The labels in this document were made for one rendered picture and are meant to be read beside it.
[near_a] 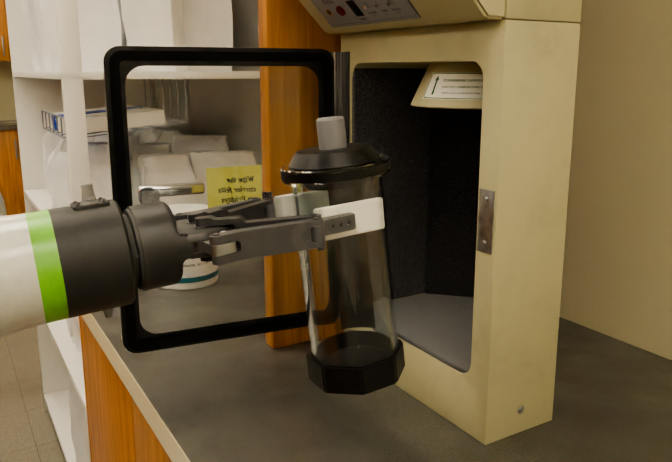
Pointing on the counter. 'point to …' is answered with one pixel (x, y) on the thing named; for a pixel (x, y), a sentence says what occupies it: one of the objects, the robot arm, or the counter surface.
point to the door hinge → (343, 88)
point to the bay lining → (422, 180)
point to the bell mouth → (450, 86)
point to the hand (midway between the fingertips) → (336, 210)
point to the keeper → (485, 221)
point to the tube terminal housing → (506, 192)
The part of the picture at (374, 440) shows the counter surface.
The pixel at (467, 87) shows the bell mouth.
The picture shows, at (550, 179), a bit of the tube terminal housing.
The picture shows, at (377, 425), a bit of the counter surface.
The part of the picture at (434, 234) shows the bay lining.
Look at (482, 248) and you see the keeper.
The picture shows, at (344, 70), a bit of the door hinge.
